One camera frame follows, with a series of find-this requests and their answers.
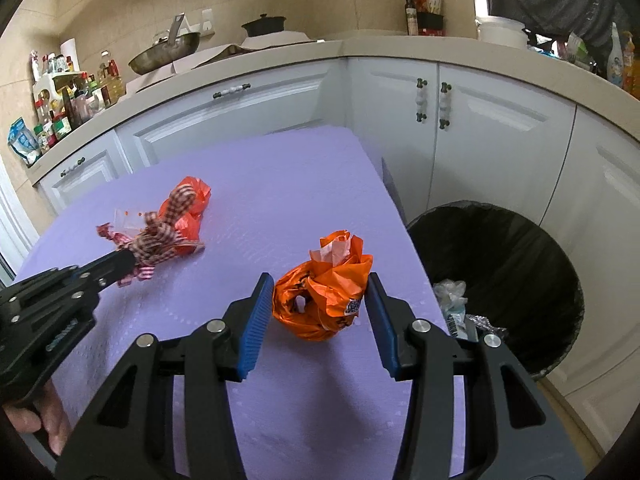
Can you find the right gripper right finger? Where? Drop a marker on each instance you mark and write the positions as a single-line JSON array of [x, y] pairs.
[[510, 429]]

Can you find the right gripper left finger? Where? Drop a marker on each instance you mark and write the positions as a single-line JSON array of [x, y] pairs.
[[126, 430]]

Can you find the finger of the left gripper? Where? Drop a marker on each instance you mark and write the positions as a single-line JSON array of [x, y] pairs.
[[71, 274], [107, 270]]

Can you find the clear orange printed wrapper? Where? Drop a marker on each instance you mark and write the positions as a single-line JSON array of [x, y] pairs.
[[130, 223]]

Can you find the red checkered ribbon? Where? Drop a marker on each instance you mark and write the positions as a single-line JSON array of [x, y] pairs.
[[157, 243]]

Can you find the red plastic bag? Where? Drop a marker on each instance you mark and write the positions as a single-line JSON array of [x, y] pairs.
[[188, 225]]

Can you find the white blue snack pouch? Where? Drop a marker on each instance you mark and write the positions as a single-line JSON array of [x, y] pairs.
[[456, 324]]

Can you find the white plastic wrap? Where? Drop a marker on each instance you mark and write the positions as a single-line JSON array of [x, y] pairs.
[[450, 296]]

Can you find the orange plastic bag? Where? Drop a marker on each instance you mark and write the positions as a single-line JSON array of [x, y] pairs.
[[322, 296]]

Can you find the crinkled silver foil wrapper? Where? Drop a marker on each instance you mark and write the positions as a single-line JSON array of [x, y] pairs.
[[476, 324]]

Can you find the black trash bin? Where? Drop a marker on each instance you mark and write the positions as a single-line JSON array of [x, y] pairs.
[[515, 273]]

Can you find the white kitchen cabinets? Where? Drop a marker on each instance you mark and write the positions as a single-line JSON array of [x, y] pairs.
[[564, 154]]

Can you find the person left hand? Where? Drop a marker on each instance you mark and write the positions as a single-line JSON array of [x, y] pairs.
[[48, 414]]

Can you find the blue white packet on counter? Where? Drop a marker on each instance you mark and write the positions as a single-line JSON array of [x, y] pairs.
[[23, 142]]

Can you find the white condiment rack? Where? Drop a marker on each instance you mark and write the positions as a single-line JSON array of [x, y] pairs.
[[48, 88]]

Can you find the cooking oil bottle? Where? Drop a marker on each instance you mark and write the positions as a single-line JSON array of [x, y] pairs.
[[110, 76]]

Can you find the purple tablecloth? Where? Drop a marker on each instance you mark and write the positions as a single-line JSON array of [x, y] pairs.
[[309, 410]]

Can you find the steel wok pan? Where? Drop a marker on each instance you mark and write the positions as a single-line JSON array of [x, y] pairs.
[[168, 50]]

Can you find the black cooking pot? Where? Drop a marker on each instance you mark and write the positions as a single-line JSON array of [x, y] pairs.
[[264, 25]]

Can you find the orange soap bottle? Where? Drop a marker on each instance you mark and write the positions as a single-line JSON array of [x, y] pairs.
[[630, 73]]

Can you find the white spray bottle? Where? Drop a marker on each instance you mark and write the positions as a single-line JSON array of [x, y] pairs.
[[615, 65]]

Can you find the white bowl container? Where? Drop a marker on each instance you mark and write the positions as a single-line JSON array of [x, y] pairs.
[[501, 31]]

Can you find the dark sauce bottle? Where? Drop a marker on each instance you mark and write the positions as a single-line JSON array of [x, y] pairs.
[[411, 15]]

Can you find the red black container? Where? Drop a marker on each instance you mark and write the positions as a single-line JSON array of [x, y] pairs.
[[430, 24]]

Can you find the drawer handle left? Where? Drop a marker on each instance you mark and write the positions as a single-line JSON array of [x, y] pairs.
[[72, 168]]

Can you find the drawer handle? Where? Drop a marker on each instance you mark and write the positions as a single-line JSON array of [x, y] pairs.
[[231, 90], [72, 168]]

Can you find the drawer handle centre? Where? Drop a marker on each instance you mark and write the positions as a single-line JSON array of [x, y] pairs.
[[231, 90]]

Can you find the cabinet door handle left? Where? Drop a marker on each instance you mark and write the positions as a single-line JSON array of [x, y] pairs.
[[421, 100]]

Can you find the cabinet door handle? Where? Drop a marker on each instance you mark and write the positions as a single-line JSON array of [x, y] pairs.
[[421, 100], [444, 105]]

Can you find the cabinet door handle right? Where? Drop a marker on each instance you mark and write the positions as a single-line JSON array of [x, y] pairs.
[[444, 105]]

